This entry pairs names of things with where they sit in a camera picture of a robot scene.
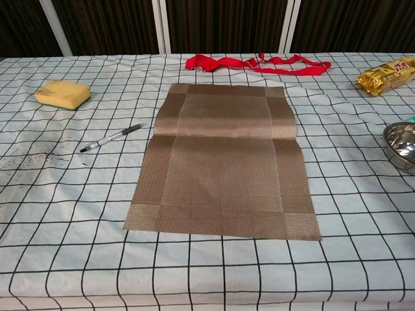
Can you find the brown woven placemat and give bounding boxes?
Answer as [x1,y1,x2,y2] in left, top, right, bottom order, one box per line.
[122,82,323,242]

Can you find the stainless steel bowl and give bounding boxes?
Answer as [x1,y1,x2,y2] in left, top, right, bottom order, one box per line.
[383,122,415,171]

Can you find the white checkered tablecloth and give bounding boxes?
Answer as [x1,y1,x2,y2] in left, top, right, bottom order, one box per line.
[0,51,415,311]

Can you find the black ballpoint pen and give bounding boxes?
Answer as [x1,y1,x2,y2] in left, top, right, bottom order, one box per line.
[80,122,146,154]

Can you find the yellow sponge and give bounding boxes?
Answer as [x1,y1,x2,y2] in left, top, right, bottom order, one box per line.
[34,80,91,111]

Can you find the gold snack package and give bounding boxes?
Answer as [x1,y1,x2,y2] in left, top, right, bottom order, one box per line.
[355,56,415,97]

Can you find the red ribbon strap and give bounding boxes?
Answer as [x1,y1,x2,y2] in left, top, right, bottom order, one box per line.
[185,53,332,76]

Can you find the white partition post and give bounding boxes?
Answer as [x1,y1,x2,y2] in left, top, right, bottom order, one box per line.
[41,0,73,56]
[278,0,301,54]
[152,0,172,54]

